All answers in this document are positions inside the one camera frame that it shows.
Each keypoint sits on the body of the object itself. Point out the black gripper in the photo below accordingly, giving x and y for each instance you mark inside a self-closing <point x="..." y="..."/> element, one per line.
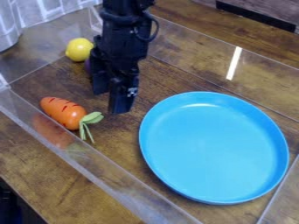
<point x="129" y="30"/>

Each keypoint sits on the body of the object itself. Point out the orange toy carrot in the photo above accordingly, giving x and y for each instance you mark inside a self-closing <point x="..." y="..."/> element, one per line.
<point x="71" y="115"/>

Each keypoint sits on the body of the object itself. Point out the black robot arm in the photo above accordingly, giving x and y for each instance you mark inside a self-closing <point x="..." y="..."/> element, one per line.
<point x="125" y="5"/>

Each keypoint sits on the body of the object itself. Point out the blue round tray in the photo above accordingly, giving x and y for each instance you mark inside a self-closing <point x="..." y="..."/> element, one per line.
<point x="214" y="147"/>

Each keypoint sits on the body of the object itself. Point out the purple toy eggplant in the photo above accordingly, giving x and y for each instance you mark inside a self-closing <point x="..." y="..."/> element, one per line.
<point x="87" y="66"/>

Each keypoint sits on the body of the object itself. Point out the yellow toy lemon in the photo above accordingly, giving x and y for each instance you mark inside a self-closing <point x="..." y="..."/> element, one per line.
<point x="78" y="49"/>

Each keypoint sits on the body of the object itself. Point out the clear acrylic front barrier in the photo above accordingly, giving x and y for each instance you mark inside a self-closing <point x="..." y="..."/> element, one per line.
<point x="137" y="196"/>

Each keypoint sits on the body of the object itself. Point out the white checked curtain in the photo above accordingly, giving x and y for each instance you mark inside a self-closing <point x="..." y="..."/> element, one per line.
<point x="21" y="14"/>

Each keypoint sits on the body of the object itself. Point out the dark baseboard strip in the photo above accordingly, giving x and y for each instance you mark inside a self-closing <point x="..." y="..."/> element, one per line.
<point x="278" y="23"/>

